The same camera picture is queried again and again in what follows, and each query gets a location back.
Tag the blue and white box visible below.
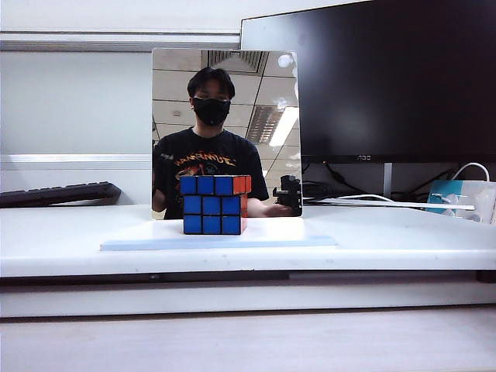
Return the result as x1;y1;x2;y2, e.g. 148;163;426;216
425;179;467;214

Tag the black computer keyboard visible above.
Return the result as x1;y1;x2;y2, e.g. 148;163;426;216
0;181;122;209

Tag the pale flat base board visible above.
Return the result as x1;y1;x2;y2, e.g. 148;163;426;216
99;233;339;253

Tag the white charger cable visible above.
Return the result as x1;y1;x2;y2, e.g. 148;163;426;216
450;162;491;183

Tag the Rubik's cube with printed white face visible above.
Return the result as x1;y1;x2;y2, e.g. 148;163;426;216
179;174;253;236

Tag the black computer monitor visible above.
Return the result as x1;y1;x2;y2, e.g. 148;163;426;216
240;0;496;164

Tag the square frameless standing mirror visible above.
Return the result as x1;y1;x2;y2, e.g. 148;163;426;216
150;47;305;222

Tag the white raised desk shelf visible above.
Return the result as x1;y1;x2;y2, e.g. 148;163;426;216
0;204;496;278

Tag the silver aluminium partition rail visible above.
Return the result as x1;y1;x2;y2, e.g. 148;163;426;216
0;32;242;53

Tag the black monitor cable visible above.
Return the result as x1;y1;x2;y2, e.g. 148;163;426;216
301;162;385;199

